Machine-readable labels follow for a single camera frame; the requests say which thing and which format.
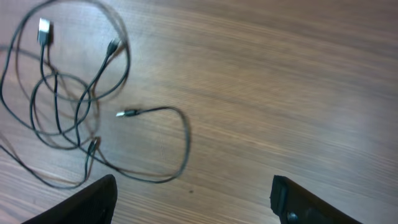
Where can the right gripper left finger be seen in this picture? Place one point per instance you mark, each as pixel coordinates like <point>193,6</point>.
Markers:
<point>94,204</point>

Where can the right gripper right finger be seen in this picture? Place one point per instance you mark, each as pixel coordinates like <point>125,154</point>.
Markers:
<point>294,204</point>

